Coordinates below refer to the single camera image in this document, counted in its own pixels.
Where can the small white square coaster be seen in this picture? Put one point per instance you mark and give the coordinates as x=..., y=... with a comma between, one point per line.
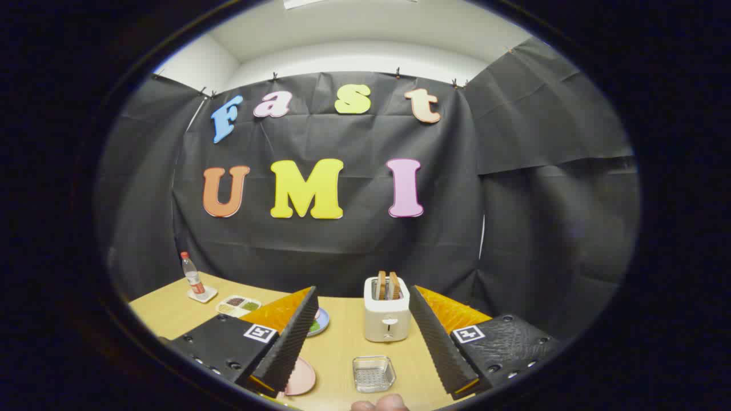
x=209, y=296

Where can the pink plate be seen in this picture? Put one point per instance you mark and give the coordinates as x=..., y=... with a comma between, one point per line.
x=302, y=378

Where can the black backdrop cloth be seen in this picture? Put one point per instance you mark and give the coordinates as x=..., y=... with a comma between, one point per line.
x=342, y=251

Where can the clear bottle with red cap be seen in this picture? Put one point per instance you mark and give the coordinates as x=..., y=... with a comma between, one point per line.
x=193, y=277

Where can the white toaster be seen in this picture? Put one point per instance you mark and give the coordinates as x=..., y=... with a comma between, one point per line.
x=386, y=319

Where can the blue plate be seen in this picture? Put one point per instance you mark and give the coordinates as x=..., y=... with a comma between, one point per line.
x=322, y=321

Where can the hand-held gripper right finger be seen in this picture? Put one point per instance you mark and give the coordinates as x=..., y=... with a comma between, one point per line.
x=437, y=342

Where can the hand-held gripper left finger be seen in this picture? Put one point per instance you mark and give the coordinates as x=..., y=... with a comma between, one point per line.
x=288, y=348

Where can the white divided condiment tray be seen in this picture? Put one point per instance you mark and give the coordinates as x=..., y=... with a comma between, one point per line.
x=237, y=306

